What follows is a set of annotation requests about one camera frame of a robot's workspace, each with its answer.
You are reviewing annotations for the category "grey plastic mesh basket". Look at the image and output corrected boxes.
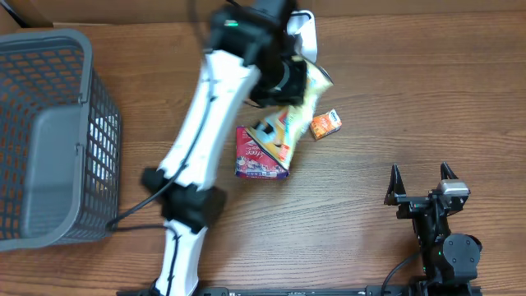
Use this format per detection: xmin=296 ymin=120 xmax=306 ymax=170
xmin=1 ymin=29 xmax=122 ymax=252

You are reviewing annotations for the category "red purple Carefree pack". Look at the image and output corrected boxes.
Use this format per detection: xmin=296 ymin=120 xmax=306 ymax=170
xmin=235 ymin=127 xmax=288 ymax=179

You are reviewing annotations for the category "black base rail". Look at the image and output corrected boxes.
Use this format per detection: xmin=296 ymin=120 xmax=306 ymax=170
xmin=115 ymin=285 xmax=483 ymax=296

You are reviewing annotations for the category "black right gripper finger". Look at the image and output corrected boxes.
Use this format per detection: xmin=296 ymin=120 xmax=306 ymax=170
xmin=441 ymin=161 xmax=458 ymax=180
xmin=384 ymin=164 xmax=407 ymax=206

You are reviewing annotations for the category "white barcode scanner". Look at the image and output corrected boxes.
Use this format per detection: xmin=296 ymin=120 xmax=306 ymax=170
xmin=287 ymin=10 xmax=318 ymax=62

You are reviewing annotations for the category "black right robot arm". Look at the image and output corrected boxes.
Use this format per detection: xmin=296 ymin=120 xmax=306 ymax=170
xmin=384 ymin=162 xmax=482 ymax=287

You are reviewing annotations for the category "yellow snack bag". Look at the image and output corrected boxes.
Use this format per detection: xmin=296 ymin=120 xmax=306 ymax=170
xmin=247 ymin=57 xmax=333 ymax=170

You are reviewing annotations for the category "small orange box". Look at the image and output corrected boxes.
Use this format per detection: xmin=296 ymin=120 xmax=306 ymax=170
xmin=310 ymin=109 xmax=342 ymax=140

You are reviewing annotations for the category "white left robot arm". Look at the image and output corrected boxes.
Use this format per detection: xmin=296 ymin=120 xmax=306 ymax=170
xmin=143 ymin=0 xmax=317 ymax=296

